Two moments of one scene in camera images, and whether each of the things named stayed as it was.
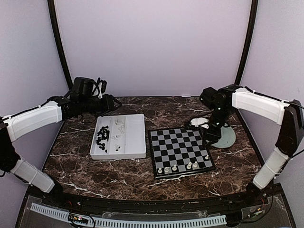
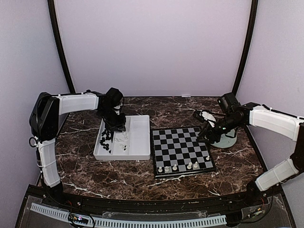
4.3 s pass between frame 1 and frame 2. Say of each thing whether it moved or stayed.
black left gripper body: moved
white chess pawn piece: stayed
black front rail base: stayed
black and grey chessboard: stayed
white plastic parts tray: moved
